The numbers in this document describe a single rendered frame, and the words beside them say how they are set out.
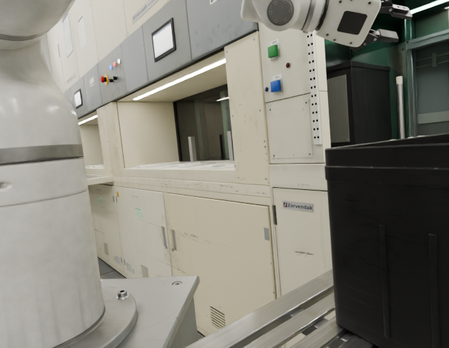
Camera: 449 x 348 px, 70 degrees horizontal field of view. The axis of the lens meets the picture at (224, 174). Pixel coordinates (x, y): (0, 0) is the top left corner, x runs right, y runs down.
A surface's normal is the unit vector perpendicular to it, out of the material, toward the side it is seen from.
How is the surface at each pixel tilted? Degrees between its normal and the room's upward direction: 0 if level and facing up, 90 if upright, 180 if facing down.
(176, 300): 0
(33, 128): 89
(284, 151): 90
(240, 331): 0
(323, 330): 0
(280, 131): 90
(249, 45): 90
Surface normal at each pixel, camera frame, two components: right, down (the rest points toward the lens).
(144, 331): -0.09, -0.99
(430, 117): -0.79, 0.13
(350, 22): -0.12, 0.78
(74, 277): 0.85, -0.04
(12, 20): 0.16, 0.99
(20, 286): 0.39, 0.05
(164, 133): 0.61, 0.02
